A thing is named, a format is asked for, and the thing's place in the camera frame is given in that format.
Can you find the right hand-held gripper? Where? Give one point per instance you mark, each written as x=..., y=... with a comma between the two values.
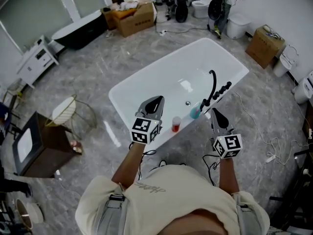
x=228, y=144

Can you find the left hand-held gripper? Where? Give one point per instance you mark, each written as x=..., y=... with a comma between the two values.
x=144, y=130

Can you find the pale pink round lid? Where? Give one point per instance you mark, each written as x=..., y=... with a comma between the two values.
x=176, y=126

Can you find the white bathtub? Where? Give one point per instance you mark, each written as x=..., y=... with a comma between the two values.
x=171, y=77

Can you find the person's right forearm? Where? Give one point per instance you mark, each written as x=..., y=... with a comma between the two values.
x=227, y=177

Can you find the person's left forearm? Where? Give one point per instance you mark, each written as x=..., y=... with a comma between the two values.
x=129, y=165

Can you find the black bathtub faucet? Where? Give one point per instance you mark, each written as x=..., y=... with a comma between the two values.
x=215, y=82

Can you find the dark green bathtub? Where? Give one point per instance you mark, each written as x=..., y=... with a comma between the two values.
x=78, y=32

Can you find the teal pump bottle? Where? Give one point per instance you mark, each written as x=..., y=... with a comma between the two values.
x=195, y=112

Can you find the black faucet knob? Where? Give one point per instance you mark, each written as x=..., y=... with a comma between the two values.
x=222, y=89
x=229, y=84
x=216, y=96

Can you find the white extension socket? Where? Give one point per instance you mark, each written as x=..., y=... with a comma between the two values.
x=163, y=32

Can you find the pink toiletry item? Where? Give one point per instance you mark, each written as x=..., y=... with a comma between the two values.
x=76, y=147

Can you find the person's cream shirt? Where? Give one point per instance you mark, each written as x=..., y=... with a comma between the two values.
x=171, y=195

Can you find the cardboard box with tools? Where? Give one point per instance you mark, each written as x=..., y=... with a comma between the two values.
x=264, y=48

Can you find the white toilet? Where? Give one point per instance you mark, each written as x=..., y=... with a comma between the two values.
x=199, y=8
x=283, y=62
x=237, y=26
x=304, y=89

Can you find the large cardboard box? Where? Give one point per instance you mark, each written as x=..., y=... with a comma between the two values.
x=134, y=21

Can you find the small cardboard box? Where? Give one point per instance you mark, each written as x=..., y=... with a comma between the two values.
x=108, y=18

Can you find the white and orange cloth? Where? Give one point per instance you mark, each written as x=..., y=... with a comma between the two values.
x=127, y=6

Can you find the small grey bin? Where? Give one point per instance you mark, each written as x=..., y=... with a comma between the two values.
x=159, y=0

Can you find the dark wooden vanity cabinet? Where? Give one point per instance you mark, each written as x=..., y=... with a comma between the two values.
x=49, y=146

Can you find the white cabinet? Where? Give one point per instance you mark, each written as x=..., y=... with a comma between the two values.
x=36, y=60

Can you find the white round stool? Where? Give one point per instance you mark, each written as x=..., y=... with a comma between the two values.
x=34, y=213

